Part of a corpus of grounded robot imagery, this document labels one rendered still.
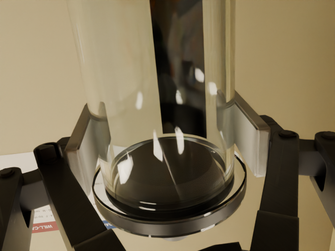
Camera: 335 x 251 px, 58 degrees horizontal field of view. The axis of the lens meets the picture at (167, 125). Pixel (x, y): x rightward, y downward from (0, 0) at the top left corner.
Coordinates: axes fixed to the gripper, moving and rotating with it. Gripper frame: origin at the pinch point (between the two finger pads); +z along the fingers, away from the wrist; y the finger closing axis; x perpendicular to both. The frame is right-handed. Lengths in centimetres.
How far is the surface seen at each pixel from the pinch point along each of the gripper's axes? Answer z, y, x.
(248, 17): 57, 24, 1
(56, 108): 57, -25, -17
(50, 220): 56, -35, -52
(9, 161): 57, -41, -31
